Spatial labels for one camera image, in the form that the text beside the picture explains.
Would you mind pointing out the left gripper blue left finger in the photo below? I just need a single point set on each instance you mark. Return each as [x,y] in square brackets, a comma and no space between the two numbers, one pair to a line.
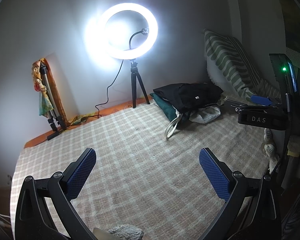
[66,186]

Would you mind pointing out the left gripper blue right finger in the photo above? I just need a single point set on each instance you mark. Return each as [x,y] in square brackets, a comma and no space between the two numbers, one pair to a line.
[229,186]

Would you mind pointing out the black t-shirt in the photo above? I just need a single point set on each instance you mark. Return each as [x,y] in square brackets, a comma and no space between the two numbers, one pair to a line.
[185,97]

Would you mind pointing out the pile of white green clothes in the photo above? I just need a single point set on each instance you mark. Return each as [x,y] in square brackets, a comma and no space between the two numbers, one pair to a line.
[200,116]

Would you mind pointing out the right hand grey glove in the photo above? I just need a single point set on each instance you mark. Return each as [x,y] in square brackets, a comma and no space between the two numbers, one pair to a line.
[269,149]

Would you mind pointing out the left hand grey glove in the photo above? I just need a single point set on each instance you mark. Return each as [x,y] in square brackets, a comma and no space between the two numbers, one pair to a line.
[126,231]

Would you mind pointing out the checkered beige bed blanket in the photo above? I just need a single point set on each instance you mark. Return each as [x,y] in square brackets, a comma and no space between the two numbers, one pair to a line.
[141,178]

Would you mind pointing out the green striped white pillow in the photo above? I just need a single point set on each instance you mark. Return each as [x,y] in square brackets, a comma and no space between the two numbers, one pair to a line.
[230,68]

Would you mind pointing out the bright ring light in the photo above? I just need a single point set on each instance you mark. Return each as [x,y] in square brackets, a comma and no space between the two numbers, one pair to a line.
[124,31]

